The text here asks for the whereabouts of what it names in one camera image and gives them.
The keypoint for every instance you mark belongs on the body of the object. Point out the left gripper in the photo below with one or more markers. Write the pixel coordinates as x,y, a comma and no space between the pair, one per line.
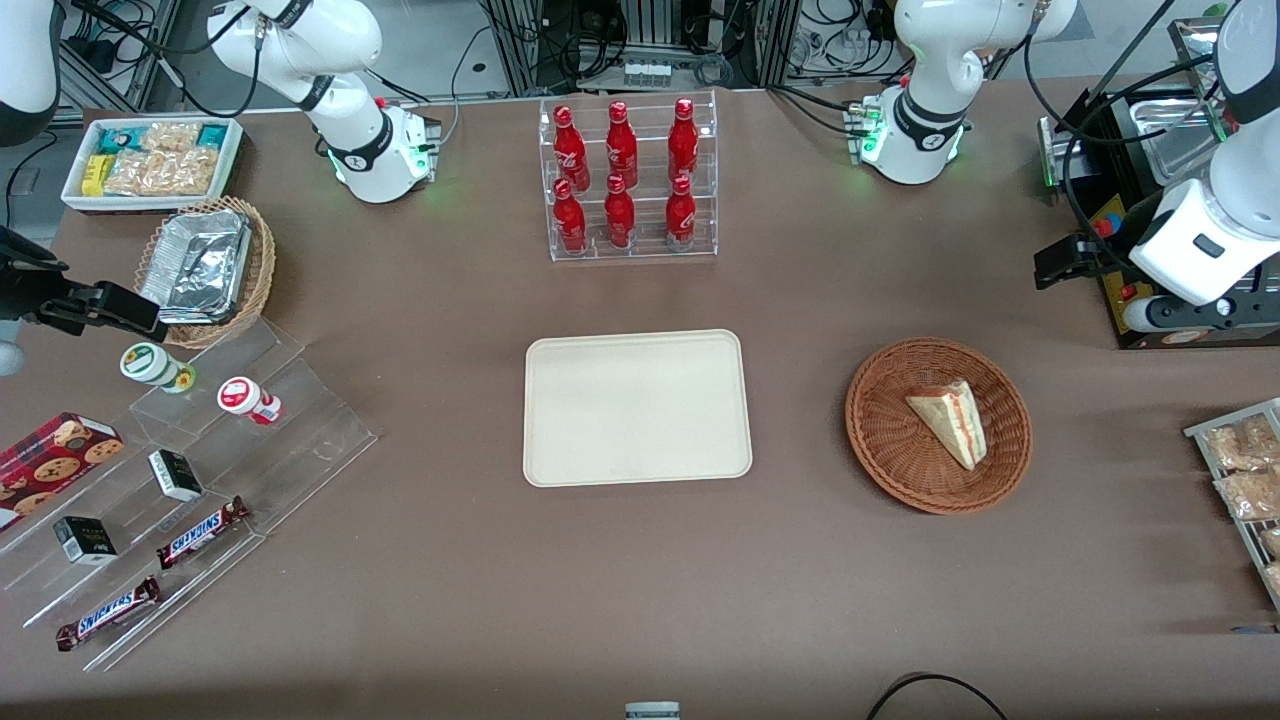
1099,252

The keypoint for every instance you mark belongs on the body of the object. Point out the triangular sandwich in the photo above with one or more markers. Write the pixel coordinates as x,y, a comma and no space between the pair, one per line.
950,420

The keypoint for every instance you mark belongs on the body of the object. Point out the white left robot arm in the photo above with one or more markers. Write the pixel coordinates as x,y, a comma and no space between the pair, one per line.
935,90

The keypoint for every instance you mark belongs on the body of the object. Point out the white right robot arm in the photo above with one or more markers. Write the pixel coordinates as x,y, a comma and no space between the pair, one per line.
350,120

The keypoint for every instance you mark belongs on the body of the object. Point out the light wicker basket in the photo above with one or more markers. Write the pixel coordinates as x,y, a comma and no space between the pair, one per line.
262,270

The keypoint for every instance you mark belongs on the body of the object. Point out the brown wicker basket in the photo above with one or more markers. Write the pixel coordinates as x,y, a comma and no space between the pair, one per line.
890,440

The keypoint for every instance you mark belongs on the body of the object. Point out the beige plastic tray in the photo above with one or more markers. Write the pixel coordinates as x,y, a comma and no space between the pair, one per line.
640,410

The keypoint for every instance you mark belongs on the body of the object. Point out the green lidded yoghurt cup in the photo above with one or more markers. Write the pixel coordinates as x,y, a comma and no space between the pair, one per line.
148,363

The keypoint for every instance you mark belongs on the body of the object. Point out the aluminium foil container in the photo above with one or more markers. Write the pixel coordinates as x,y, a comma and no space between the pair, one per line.
195,265

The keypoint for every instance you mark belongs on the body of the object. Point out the yellow snack packet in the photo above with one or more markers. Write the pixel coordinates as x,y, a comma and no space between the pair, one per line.
96,175

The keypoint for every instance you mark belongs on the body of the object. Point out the white rectangular snack box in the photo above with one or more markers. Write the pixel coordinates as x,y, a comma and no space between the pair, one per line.
150,204

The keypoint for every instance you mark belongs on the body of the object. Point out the clear bag of crackers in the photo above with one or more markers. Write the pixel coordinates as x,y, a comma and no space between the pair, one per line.
190,171
170,136
135,173

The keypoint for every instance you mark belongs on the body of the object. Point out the teal snack packet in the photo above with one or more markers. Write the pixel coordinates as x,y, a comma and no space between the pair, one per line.
116,140
211,135

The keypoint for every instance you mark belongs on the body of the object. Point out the steel warmer pan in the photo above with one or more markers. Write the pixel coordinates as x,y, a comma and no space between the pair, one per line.
1170,135

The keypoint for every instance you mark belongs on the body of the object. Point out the red lidded yoghurt cup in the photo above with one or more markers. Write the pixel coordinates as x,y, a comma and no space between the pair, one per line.
240,395

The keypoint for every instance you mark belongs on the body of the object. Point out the red cookie box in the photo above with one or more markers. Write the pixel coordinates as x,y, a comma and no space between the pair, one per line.
55,460

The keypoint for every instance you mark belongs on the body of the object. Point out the black food warmer machine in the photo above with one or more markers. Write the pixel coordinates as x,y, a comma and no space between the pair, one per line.
1240,341

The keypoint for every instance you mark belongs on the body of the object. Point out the small black box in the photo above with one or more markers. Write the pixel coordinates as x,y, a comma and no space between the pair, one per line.
176,475
85,540

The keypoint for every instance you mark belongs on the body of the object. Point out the clear acrylic stepped stand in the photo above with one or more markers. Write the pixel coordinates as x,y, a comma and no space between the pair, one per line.
300,440

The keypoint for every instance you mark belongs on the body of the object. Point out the clear bag of pastries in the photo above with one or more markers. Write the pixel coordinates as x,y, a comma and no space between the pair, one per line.
1274,580
1272,542
1250,495
1240,445

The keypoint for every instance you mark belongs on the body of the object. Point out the snickers chocolate bar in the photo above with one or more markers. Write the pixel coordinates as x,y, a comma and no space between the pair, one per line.
108,613
200,533

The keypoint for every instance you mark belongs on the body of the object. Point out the red cola bottle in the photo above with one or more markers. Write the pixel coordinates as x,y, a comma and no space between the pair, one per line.
621,150
619,218
680,218
570,150
683,145
569,222

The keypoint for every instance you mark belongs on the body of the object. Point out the small blue object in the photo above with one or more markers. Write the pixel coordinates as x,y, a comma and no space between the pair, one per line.
1255,630

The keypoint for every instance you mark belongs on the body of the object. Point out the clear acrylic bottle rack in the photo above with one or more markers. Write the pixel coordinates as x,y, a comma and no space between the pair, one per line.
646,253

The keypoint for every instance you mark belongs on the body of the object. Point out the grey power strip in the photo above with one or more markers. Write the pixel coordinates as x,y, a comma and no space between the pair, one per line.
645,74

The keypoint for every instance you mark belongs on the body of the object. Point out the small grey device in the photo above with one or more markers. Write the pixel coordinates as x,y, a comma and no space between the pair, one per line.
652,711

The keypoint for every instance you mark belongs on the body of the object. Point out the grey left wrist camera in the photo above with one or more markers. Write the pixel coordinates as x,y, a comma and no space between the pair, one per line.
1190,315

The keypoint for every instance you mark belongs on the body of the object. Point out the silver aluminium frame rack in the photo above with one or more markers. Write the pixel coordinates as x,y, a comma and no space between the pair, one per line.
520,45

